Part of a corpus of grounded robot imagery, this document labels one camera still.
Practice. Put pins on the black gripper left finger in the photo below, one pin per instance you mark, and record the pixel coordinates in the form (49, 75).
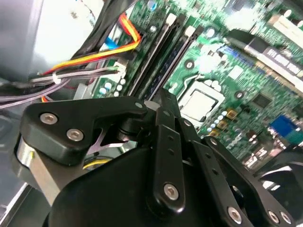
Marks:
(71, 113)

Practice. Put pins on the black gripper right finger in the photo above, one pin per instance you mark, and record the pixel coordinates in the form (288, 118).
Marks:
(221, 189)

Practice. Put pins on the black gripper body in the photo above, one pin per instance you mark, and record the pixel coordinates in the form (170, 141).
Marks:
(113, 194)

